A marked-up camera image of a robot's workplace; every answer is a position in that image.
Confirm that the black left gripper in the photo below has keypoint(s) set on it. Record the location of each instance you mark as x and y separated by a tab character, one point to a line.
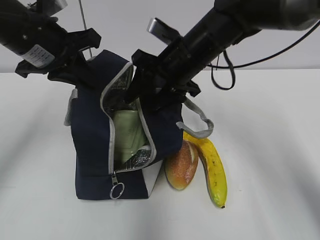
63	61

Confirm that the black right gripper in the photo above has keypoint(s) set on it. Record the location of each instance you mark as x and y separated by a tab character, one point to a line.
164	79

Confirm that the navy blue lunch bag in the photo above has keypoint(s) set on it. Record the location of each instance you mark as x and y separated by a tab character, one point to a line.
90	117

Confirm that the green lidded glass container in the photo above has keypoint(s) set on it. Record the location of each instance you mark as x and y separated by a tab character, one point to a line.
129	135

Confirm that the brown bread roll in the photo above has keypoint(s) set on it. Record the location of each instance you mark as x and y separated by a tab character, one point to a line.
180	168

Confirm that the yellow banana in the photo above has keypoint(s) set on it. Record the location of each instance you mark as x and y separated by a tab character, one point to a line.
215	175

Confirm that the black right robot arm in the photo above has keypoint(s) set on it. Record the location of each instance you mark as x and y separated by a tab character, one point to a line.
231	21

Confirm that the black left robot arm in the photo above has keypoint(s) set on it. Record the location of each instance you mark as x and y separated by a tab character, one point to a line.
32	32

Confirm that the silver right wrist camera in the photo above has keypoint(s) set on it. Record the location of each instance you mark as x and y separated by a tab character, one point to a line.
162	31

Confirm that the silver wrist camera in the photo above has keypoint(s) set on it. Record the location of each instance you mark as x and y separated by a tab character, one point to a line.
47	7
162	31

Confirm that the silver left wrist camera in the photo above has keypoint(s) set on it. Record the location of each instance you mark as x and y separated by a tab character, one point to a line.
47	7

